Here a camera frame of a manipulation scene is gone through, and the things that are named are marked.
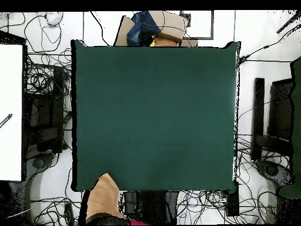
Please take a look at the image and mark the tan terry towel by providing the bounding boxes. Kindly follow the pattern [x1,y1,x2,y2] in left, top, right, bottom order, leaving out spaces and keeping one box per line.
[85,172,128,221]

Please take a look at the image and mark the white flat panel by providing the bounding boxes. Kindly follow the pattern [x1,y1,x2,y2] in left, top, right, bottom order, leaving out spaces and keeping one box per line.
[0,44,24,182]

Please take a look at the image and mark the dark green table cloth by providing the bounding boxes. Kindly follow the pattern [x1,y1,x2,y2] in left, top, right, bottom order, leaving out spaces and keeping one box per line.
[71,39,241,194]

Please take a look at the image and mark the orange garment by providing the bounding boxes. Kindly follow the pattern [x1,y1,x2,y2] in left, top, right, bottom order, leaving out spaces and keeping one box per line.
[149,36,183,47]

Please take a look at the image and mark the dark blue garment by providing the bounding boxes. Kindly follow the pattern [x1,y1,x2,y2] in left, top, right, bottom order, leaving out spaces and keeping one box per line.
[126,11,161,46]

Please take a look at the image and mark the brown cardboard box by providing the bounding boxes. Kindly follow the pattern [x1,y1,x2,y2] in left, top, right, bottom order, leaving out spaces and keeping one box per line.
[113,10,199,47]

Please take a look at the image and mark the black equipment rack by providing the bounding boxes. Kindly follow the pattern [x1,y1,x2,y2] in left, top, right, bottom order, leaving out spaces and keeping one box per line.
[25,65,68,154]

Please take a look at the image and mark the black upright bar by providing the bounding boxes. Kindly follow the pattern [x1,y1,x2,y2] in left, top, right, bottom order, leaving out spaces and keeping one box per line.
[250,77,266,161]

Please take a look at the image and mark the grey stand foot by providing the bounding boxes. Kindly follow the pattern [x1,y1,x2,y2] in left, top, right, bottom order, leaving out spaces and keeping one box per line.
[255,159,295,189]
[26,152,56,182]

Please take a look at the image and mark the black power strip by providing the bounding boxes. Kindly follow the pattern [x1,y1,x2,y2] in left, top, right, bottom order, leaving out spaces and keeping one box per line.
[63,202,75,226]

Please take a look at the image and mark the black chair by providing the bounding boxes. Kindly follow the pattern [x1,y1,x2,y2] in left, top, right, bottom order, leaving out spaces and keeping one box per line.
[267,78,295,142]

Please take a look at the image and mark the person's foot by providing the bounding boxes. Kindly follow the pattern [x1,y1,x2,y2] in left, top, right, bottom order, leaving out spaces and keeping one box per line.
[45,11,64,26]

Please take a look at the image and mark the striped black rod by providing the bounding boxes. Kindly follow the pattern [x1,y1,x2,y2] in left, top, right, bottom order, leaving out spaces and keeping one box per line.
[0,113,13,129]

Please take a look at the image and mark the thin black rod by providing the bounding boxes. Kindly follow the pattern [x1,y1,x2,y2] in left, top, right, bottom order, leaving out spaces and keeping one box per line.
[276,10,301,34]

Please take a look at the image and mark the black square frame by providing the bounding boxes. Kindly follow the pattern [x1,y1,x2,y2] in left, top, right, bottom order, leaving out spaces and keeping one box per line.
[179,10,215,40]

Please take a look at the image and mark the black cable with connector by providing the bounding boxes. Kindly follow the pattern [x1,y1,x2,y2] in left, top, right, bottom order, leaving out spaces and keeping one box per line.
[239,23,301,64]

